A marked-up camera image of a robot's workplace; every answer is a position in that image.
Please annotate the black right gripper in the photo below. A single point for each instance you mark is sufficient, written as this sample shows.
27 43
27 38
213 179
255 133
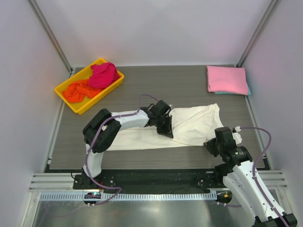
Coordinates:
209 145

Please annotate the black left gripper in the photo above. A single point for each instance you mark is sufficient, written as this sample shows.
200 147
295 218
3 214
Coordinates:
168 130

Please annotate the white t shirt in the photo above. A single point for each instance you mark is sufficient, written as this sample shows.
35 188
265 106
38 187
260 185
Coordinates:
190 127

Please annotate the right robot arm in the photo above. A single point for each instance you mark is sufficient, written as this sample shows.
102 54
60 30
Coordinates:
240 176

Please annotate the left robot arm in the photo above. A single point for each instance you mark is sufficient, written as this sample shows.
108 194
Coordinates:
101 131

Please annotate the folded teal t shirt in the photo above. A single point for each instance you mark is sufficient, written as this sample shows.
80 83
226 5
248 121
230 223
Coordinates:
230 93

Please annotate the folded pink t shirt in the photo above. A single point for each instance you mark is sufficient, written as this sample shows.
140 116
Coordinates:
227 80

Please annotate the magenta t shirt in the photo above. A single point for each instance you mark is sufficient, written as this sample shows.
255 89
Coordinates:
103 75

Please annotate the yellow plastic bin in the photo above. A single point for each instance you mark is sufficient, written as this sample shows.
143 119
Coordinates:
87 103

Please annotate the orange t shirt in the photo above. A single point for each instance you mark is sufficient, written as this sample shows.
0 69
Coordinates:
78 90

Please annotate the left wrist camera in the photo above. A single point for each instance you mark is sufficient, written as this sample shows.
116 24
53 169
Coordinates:
161 108

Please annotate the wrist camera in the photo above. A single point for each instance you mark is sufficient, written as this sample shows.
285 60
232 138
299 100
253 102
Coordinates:
161 108
225 134

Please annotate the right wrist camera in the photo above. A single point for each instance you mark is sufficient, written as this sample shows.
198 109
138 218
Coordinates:
225 134

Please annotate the aluminium rail front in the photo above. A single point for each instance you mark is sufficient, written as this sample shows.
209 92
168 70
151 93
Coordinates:
63 182

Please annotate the slotted white cable duct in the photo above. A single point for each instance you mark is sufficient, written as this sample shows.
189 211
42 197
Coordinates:
96 196

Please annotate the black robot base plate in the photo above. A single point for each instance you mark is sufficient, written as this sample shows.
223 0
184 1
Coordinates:
143 179

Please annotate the left aluminium frame post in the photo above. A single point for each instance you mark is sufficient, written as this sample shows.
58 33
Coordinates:
42 20

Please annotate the aluminium frame post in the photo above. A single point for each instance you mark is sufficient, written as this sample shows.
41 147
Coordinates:
271 8
42 20

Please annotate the right aluminium frame post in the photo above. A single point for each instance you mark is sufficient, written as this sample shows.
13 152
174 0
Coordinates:
271 8

